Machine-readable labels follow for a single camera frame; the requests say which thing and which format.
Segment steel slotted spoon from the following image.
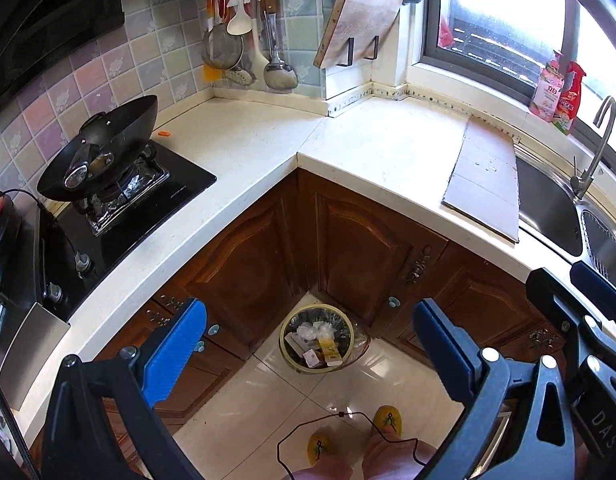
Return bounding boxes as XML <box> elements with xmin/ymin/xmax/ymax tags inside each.
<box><xmin>225</xmin><ymin>65</ymin><xmax>255</xmax><ymax>86</ymax></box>

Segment stainless steel sink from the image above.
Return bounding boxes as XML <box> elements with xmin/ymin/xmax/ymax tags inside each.
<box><xmin>515</xmin><ymin>145</ymin><xmax>616</xmax><ymax>291</ymax></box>

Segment kitchen window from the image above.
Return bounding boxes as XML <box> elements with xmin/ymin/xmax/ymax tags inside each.
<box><xmin>423</xmin><ymin>0</ymin><xmax>616</xmax><ymax>128</ymax></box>

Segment black power cord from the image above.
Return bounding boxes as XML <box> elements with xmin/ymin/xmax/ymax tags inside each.
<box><xmin>5</xmin><ymin>188</ymin><xmax>82</xmax><ymax>263</ymax></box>

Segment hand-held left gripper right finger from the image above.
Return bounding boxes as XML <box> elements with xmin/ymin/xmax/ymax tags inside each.
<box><xmin>412</xmin><ymin>298</ymin><xmax>576</xmax><ymax>480</ymax></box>

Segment round yellow-rimmed trash bin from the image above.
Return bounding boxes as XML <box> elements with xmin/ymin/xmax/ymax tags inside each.
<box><xmin>279</xmin><ymin>304</ymin><xmax>371</xmax><ymax>376</ymax></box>

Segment stainless steel sheet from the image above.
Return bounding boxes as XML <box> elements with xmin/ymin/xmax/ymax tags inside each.
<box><xmin>0</xmin><ymin>302</ymin><xmax>71</xmax><ymax>411</ymax></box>

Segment black range hood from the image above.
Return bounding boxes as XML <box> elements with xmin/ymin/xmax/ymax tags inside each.
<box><xmin>0</xmin><ymin>0</ymin><xmax>126</xmax><ymax>106</ymax></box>

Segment person's leg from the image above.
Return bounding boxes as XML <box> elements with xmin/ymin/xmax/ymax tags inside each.
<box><xmin>293</xmin><ymin>452</ymin><xmax>353</xmax><ymax>480</ymax></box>
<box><xmin>363</xmin><ymin>432</ymin><xmax>439</xmax><ymax>480</ymax></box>

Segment black glass gas stove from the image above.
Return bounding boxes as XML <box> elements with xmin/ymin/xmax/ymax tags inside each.
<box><xmin>35</xmin><ymin>140</ymin><xmax>219</xmax><ymax>321</ymax></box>

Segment yellow slipper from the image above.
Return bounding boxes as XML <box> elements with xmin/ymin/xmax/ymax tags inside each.
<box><xmin>373</xmin><ymin>405</ymin><xmax>403</xmax><ymax>436</ymax></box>
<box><xmin>307</xmin><ymin>432</ymin><xmax>336</xmax><ymax>463</ymax></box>

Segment person's left leg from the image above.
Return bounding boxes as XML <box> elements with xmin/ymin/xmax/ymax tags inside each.
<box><xmin>293</xmin><ymin>452</ymin><xmax>353</xmax><ymax>480</ymax></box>

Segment black electric cooker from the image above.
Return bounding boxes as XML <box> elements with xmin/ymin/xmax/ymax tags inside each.
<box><xmin>0</xmin><ymin>189</ymin><xmax>24</xmax><ymax>336</ymax></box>

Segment black cutting board holder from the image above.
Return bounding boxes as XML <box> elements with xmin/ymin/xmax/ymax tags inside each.
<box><xmin>308</xmin><ymin>0</ymin><xmax>389</xmax><ymax>69</ymax></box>

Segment white rice spoon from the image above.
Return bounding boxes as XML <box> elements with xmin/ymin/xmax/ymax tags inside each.
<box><xmin>227</xmin><ymin>0</ymin><xmax>253</xmax><ymax>36</ymax></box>

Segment red pink pouches on sill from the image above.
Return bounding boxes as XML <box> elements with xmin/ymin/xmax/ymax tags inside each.
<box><xmin>553</xmin><ymin>61</ymin><xmax>587</xmax><ymax>136</ymax></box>

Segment white spatula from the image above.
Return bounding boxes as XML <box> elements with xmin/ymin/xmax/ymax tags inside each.
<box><xmin>250</xmin><ymin>10</ymin><xmax>269</xmax><ymax>72</ymax></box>

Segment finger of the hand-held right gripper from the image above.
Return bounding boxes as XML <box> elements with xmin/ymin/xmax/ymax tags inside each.
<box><xmin>570</xmin><ymin>260</ymin><xmax>616</xmax><ymax>311</ymax></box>
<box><xmin>525</xmin><ymin>267</ymin><xmax>616</xmax><ymax>396</ymax></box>

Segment steel ladle wooden handle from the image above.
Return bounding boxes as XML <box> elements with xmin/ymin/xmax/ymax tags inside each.
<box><xmin>262</xmin><ymin>0</ymin><xmax>299</xmax><ymax>92</ymax></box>

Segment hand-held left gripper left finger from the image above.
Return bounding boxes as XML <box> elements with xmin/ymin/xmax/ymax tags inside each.
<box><xmin>40</xmin><ymin>297</ymin><xmax>209</xmax><ymax>480</ymax></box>

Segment black wok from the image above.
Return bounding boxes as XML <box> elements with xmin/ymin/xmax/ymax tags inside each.
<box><xmin>36</xmin><ymin>95</ymin><xmax>159</xmax><ymax>201</ymax></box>

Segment steel kitchen faucet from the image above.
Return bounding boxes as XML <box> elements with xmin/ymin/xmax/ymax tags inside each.
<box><xmin>569</xmin><ymin>96</ymin><xmax>616</xmax><ymax>200</ymax></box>

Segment person's right leg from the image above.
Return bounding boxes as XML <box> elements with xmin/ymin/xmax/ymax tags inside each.
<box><xmin>363</xmin><ymin>432</ymin><xmax>439</xmax><ymax>480</ymax></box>

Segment yellow snack packet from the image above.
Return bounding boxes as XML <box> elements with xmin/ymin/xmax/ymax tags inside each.
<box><xmin>318</xmin><ymin>337</ymin><xmax>343</xmax><ymax>366</ymax></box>

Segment crumpled clear plastic wrap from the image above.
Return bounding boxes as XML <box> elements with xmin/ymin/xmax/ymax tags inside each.
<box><xmin>295</xmin><ymin>321</ymin><xmax>335</xmax><ymax>345</ymax></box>

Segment flat cardboard sheet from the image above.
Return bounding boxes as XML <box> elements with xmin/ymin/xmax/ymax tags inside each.
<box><xmin>441</xmin><ymin>119</ymin><xmax>521</xmax><ymax>243</ymax></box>

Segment metal mesh strainer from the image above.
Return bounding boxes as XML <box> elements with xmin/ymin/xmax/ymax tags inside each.
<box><xmin>202</xmin><ymin>0</ymin><xmax>245</xmax><ymax>70</ymax></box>

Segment wooden cutting board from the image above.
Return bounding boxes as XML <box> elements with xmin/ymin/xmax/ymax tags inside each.
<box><xmin>313</xmin><ymin>0</ymin><xmax>405</xmax><ymax>70</ymax></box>

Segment pink detergent pouch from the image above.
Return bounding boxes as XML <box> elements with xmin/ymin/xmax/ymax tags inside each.
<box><xmin>529</xmin><ymin>50</ymin><xmax>564</xmax><ymax>122</ymax></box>

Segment steel sink drain basket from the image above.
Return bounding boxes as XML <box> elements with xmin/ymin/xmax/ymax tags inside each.
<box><xmin>580</xmin><ymin>209</ymin><xmax>616</xmax><ymax>291</ymax></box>

